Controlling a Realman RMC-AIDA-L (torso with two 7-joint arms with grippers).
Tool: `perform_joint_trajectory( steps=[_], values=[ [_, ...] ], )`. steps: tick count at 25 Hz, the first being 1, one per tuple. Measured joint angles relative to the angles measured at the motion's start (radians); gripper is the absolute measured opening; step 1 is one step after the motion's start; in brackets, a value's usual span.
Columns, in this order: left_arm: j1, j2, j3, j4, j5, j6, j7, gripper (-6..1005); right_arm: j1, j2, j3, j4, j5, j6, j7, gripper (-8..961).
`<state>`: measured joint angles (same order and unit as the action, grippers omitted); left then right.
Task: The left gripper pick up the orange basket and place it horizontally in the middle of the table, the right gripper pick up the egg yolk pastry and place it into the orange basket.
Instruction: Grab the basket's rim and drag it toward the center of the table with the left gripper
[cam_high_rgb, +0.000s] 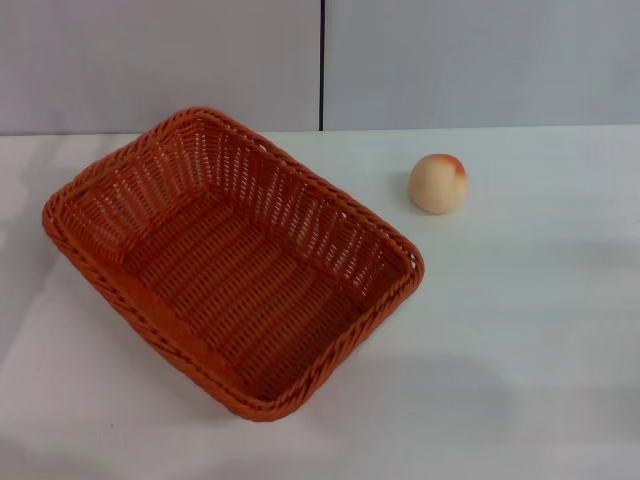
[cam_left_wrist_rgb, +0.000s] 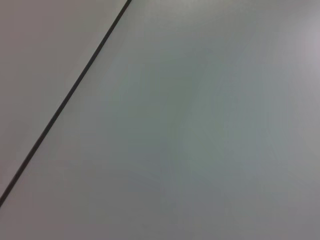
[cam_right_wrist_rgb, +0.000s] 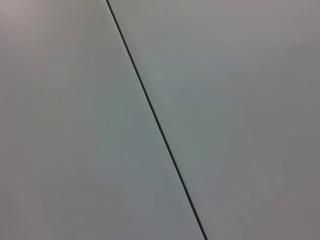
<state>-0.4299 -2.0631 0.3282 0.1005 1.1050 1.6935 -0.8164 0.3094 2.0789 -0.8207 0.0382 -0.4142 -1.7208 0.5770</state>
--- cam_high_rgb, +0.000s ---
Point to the orange woven plastic basket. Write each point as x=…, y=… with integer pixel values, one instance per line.
x=240, y=280

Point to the pale artificial peach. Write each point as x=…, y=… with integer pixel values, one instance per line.
x=435, y=187

